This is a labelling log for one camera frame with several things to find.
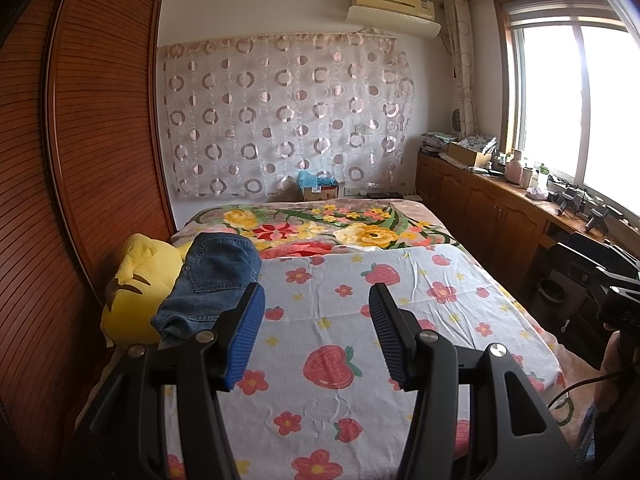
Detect window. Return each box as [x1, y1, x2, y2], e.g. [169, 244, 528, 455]
[492, 0, 640, 221]

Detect wooden slatted wardrobe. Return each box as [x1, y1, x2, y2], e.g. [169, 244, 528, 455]
[0, 0, 177, 471]

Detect low wooden cabinet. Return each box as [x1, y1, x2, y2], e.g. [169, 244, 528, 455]
[415, 152, 640, 321]

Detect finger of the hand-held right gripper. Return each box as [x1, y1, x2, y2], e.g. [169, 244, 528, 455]
[592, 270, 640, 302]
[547, 241, 640, 287]

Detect yellow plush toy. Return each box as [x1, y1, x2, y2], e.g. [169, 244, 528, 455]
[100, 232, 193, 348]

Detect wall air conditioner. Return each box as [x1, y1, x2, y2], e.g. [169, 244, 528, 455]
[345, 0, 443, 38]

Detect blue denim pants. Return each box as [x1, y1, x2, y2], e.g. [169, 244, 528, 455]
[150, 232, 263, 346]

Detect small printed cardboard box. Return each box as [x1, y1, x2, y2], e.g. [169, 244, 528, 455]
[300, 184, 341, 202]

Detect pink bottle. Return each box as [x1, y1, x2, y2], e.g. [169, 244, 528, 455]
[506, 150, 525, 185]

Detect circle pattern wall curtain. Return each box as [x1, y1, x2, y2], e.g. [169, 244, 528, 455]
[157, 30, 418, 198]

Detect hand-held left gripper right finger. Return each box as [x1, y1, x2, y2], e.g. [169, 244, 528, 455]
[369, 282, 582, 480]

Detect patterned window curtain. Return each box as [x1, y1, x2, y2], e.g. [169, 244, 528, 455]
[442, 0, 483, 141]

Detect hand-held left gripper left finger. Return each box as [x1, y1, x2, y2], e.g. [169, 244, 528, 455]
[75, 282, 267, 480]

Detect person's right hand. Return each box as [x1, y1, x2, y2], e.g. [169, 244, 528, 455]
[600, 322, 640, 396]

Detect blue denim garment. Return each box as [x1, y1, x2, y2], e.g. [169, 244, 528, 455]
[580, 405, 603, 466]

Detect black device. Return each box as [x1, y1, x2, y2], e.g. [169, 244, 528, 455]
[550, 190, 583, 217]
[585, 207, 623, 234]

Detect floral blanket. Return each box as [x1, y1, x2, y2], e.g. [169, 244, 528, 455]
[170, 199, 576, 431]

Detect dark trash bin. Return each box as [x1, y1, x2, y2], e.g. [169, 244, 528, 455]
[537, 277, 571, 333]

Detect green patterned bundle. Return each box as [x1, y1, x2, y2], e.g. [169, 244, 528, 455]
[460, 135, 498, 154]

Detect open cardboard box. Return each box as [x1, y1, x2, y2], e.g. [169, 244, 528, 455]
[446, 141, 493, 169]

